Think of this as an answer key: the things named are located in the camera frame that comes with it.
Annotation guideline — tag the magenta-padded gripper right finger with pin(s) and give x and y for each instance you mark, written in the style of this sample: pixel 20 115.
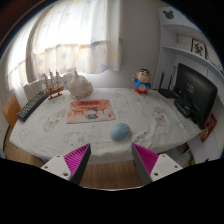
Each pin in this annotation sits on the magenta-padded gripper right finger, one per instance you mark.
pixel 146 159

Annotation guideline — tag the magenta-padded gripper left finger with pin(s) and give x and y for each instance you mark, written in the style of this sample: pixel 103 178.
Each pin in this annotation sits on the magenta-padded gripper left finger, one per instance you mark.
pixel 76 158

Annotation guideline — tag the light blue computer mouse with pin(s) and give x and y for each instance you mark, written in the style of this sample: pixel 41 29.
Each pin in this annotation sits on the light blue computer mouse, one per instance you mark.
pixel 120 132

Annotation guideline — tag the cartoon print mouse pad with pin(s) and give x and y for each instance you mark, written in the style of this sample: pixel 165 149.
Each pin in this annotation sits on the cartoon print mouse pad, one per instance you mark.
pixel 90 111

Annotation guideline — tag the white printed tablecloth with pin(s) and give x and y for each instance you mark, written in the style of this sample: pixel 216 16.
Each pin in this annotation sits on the white printed tablecloth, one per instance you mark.
pixel 150 120

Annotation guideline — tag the dark computer keyboard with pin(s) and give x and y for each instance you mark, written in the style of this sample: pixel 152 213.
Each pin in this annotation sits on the dark computer keyboard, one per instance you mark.
pixel 30 106

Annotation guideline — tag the red flat packet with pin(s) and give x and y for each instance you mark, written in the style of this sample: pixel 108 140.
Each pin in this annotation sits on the red flat packet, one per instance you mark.
pixel 209 128

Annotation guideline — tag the black router with antennas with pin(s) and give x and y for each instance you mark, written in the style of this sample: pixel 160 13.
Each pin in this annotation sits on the black router with antennas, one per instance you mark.
pixel 167 92

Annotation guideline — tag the large white conch shell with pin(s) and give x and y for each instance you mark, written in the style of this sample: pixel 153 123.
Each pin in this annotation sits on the large white conch shell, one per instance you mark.
pixel 80 87

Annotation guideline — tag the wooden model sailing ship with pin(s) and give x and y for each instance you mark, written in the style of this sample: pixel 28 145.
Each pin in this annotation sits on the wooden model sailing ship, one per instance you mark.
pixel 54 88

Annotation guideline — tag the cartoon boy figurine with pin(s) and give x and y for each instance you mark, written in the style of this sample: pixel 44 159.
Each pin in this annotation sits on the cartoon boy figurine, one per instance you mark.
pixel 142 82

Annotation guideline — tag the wooden chair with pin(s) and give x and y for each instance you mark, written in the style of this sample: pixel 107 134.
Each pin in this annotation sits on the wooden chair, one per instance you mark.
pixel 11 110

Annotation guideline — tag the white radiator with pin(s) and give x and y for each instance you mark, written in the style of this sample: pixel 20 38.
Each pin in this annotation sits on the white radiator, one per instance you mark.
pixel 32 88

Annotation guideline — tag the black monitor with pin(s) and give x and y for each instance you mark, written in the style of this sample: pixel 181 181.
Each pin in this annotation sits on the black monitor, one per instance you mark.
pixel 196 90

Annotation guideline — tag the white shelf unit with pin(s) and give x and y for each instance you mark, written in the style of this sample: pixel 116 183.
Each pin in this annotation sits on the white shelf unit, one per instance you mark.
pixel 170 43

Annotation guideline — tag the white star print curtain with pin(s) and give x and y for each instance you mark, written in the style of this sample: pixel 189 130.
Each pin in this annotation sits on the white star print curtain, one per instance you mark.
pixel 76 36

